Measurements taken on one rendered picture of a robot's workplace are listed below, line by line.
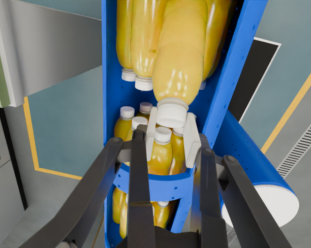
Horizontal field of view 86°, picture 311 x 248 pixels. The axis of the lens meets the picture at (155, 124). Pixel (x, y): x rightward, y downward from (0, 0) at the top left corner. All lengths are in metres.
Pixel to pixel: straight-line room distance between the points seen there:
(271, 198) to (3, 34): 1.00
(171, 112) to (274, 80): 1.59
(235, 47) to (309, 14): 1.50
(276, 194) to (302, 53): 1.27
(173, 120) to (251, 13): 0.18
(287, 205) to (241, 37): 0.68
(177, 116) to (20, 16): 0.63
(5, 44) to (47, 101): 1.35
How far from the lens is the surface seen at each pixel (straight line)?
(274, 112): 1.88
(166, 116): 0.19
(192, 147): 0.16
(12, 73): 0.69
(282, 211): 0.86
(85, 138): 1.99
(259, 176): 0.75
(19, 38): 0.73
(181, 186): 0.39
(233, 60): 0.29
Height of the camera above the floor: 1.48
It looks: 62 degrees down
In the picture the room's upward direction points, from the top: 170 degrees counter-clockwise
